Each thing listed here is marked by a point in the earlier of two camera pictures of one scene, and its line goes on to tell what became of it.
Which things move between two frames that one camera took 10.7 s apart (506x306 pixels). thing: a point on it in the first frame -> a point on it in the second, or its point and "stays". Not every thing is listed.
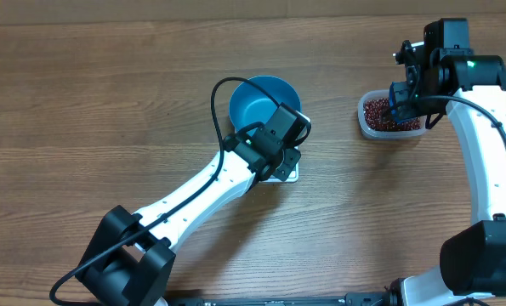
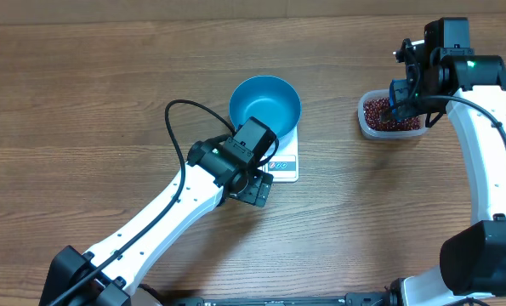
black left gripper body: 287,161 -> 256,192
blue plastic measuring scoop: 399,93 stays
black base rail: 358,299 stays
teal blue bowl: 250,104 stays
